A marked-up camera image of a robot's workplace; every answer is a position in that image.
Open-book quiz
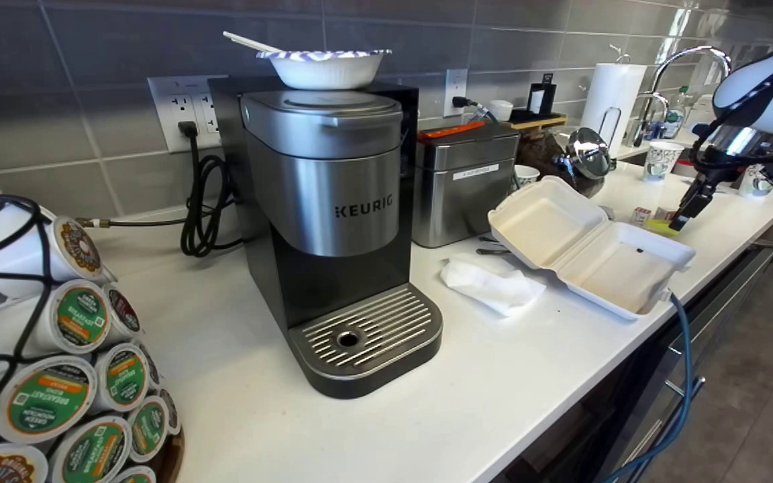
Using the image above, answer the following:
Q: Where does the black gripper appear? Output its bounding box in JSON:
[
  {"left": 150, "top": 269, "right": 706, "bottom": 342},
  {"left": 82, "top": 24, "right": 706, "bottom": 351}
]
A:
[{"left": 668, "top": 122, "right": 773, "bottom": 233}]

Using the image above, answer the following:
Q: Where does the small yellow block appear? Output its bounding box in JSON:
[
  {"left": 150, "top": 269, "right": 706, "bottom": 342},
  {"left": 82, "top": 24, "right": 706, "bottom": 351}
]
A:
[{"left": 641, "top": 216, "right": 688, "bottom": 241}]

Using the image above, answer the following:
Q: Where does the white styrofoam clamshell lunch pack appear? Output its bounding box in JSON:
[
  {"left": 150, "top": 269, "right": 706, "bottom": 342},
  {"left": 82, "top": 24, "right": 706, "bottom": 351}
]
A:
[{"left": 487, "top": 171, "right": 699, "bottom": 326}]

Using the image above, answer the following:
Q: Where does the patterned paper cup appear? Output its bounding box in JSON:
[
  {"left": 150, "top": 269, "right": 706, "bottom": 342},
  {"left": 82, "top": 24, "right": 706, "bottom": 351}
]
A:
[
  {"left": 641, "top": 138, "right": 684, "bottom": 187},
  {"left": 742, "top": 163, "right": 773, "bottom": 201}
]

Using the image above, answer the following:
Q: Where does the metal paper towel holder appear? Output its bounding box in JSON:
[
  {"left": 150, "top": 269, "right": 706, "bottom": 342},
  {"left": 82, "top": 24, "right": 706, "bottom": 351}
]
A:
[{"left": 594, "top": 104, "right": 629, "bottom": 150}]

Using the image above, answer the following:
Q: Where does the white paper towel roll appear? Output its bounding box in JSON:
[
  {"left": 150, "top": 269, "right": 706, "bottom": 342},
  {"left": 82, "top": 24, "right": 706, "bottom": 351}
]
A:
[{"left": 579, "top": 59, "right": 649, "bottom": 150}]

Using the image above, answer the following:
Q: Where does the chrome sink faucet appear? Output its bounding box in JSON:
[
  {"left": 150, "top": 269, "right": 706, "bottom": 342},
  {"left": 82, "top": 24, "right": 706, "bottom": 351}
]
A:
[{"left": 641, "top": 44, "right": 735, "bottom": 144}]

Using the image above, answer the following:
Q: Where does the small white paper cup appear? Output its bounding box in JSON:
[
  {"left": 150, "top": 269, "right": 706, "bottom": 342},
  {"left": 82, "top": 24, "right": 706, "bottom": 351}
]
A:
[{"left": 510, "top": 162, "right": 545, "bottom": 190}]

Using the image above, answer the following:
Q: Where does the wooden countertop organizer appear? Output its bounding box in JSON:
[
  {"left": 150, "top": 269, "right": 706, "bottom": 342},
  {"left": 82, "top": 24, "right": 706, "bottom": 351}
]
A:
[{"left": 508, "top": 111, "right": 569, "bottom": 138}]

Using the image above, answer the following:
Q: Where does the black box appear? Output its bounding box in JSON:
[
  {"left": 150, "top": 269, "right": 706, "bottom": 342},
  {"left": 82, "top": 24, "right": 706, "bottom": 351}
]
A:
[{"left": 526, "top": 72, "right": 558, "bottom": 118}]

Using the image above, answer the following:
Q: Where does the small white container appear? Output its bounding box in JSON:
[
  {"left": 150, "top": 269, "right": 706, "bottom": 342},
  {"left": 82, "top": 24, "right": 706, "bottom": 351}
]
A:
[{"left": 484, "top": 97, "right": 518, "bottom": 124}]

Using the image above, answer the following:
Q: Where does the crumpled white napkin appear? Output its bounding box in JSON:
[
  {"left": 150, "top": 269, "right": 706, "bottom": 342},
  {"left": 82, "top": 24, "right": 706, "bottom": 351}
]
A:
[{"left": 435, "top": 253, "right": 551, "bottom": 322}]

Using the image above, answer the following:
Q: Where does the Keurig coffee machine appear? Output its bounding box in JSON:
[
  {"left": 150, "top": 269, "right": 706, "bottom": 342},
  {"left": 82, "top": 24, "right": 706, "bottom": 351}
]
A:
[{"left": 208, "top": 77, "right": 445, "bottom": 402}]

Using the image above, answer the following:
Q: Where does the white disposable bowl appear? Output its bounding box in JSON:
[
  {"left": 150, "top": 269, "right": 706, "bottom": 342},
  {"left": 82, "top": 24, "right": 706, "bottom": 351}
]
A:
[{"left": 256, "top": 45, "right": 397, "bottom": 93}]

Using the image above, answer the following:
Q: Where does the white plastic spoon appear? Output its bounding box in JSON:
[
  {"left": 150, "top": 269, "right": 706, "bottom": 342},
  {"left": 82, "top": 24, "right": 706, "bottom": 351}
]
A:
[{"left": 221, "top": 29, "right": 288, "bottom": 59}]

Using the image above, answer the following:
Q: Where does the dark lid coffee pod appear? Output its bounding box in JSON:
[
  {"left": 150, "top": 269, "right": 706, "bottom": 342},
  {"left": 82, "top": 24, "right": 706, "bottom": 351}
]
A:
[{"left": 103, "top": 283, "right": 146, "bottom": 343}]

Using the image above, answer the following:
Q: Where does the green lid coffee pod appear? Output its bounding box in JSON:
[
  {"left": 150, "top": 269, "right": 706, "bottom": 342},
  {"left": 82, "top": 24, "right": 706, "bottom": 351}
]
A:
[
  {"left": 127, "top": 393, "right": 173, "bottom": 464},
  {"left": 49, "top": 414, "right": 135, "bottom": 483},
  {"left": 94, "top": 342, "right": 153, "bottom": 415},
  {"left": 0, "top": 354, "right": 99, "bottom": 448},
  {"left": 0, "top": 276, "right": 119, "bottom": 359}
]

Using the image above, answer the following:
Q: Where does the dark blue cable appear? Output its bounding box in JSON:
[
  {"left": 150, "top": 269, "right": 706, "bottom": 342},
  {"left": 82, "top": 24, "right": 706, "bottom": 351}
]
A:
[{"left": 601, "top": 289, "right": 710, "bottom": 483}]

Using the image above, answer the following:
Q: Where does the white single wall outlet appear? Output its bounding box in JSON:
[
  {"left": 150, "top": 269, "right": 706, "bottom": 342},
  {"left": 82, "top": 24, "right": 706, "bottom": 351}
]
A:
[{"left": 440, "top": 68, "right": 473, "bottom": 118}]

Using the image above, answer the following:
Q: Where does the black coiled power cord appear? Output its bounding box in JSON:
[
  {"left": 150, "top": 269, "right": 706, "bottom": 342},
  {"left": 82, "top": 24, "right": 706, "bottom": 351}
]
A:
[{"left": 76, "top": 118, "right": 252, "bottom": 260}]

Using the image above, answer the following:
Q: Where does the white double wall outlet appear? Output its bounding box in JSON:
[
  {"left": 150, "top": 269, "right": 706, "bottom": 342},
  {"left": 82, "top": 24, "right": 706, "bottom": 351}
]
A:
[{"left": 146, "top": 72, "right": 228, "bottom": 152}]

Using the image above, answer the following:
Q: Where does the black wire pod carousel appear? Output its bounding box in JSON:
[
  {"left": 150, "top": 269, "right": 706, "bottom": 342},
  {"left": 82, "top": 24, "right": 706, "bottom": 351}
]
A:
[{"left": 0, "top": 132, "right": 189, "bottom": 483}]

